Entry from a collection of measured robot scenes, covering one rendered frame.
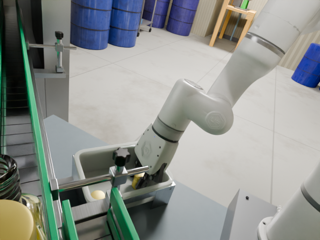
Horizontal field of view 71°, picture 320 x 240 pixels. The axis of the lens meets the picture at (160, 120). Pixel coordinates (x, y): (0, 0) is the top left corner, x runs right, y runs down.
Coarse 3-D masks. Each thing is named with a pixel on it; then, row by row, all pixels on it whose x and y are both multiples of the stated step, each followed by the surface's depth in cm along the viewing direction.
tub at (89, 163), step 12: (120, 144) 64; (132, 144) 66; (84, 156) 59; (96, 156) 61; (108, 156) 63; (132, 156) 68; (84, 168) 61; (96, 168) 63; (108, 168) 65; (132, 168) 67; (132, 180) 64; (168, 180) 57; (84, 192) 49; (120, 192) 59; (132, 192) 52; (144, 192) 53
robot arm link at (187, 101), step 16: (176, 96) 49; (192, 96) 47; (208, 96) 47; (160, 112) 52; (176, 112) 49; (192, 112) 48; (208, 112) 46; (224, 112) 45; (176, 128) 51; (208, 128) 47; (224, 128) 46
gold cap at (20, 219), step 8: (0, 200) 10; (8, 200) 11; (0, 208) 10; (8, 208) 10; (16, 208) 10; (24, 208) 10; (0, 216) 10; (8, 216) 10; (16, 216) 10; (24, 216) 10; (32, 216) 10; (0, 224) 10; (8, 224) 10; (16, 224) 10; (24, 224) 10; (32, 224) 10; (0, 232) 9; (8, 232) 9; (16, 232) 9; (24, 232) 10; (32, 232) 10
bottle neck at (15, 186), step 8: (0, 160) 15; (8, 160) 15; (0, 168) 15; (8, 168) 14; (16, 168) 15; (0, 176) 16; (8, 176) 14; (16, 176) 15; (0, 184) 13; (8, 184) 14; (16, 184) 15; (0, 192) 14; (8, 192) 14; (16, 192) 15; (16, 200) 15
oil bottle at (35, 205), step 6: (24, 198) 18; (30, 198) 19; (36, 198) 19; (24, 204) 18; (30, 204) 18; (36, 204) 19; (30, 210) 18; (36, 210) 18; (42, 210) 20; (36, 216) 18; (42, 216) 19; (36, 222) 17; (42, 222) 18; (36, 228) 17; (42, 228) 18; (42, 234) 17
